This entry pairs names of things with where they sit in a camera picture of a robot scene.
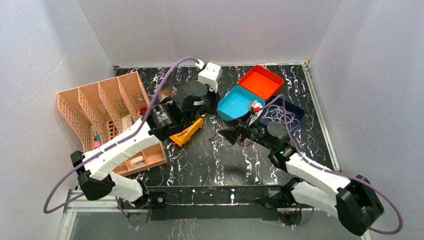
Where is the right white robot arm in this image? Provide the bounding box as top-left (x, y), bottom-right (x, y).
top-left (218, 120), bottom-right (385, 236)

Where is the teal square tray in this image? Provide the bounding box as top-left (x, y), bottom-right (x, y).
top-left (217, 86), bottom-right (265, 121)

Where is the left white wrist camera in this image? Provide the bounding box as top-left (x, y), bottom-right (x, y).
top-left (197, 62), bottom-right (223, 93)

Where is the red black stamp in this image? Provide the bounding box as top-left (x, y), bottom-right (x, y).
top-left (139, 107), bottom-right (147, 115)

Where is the white tape dispenser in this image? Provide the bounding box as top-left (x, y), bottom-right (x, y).
top-left (129, 155), bottom-right (146, 168)

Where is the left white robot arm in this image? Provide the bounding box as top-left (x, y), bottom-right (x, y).
top-left (71, 80), bottom-right (220, 208)

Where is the pink tape roll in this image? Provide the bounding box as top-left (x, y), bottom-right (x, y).
top-left (92, 140), bottom-right (102, 149)

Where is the peach plastic file organizer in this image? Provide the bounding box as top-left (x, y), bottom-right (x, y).
top-left (57, 72), bottom-right (167, 177)

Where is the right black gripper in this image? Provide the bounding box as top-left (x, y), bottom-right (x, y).
top-left (218, 111), bottom-right (276, 151)

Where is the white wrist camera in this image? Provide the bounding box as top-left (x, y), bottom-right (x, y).
top-left (248, 100), bottom-right (263, 126)
top-left (197, 62), bottom-right (223, 93)

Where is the yellow plastic bin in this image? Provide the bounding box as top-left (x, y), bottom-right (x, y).
top-left (169, 114), bottom-right (206, 147)

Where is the navy square tray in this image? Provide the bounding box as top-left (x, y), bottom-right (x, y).
top-left (256, 97), bottom-right (305, 134)

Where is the orange square tray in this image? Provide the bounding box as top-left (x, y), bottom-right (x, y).
top-left (237, 65), bottom-right (285, 101)

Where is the dark paperback book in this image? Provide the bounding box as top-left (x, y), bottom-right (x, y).
top-left (158, 82), bottom-right (182, 101)

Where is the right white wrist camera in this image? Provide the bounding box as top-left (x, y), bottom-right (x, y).
top-left (248, 100), bottom-right (263, 126)

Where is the white cable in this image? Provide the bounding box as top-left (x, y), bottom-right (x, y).
top-left (261, 105), bottom-right (301, 133)

